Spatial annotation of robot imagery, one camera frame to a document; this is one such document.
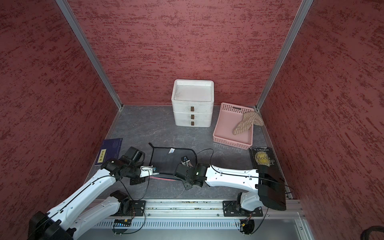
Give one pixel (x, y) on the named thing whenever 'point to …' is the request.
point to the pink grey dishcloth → (167, 158)
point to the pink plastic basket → (228, 116)
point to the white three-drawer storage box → (192, 101)
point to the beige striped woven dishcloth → (249, 118)
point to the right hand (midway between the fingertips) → (191, 182)
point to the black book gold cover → (263, 158)
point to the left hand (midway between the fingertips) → (143, 176)
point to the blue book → (109, 150)
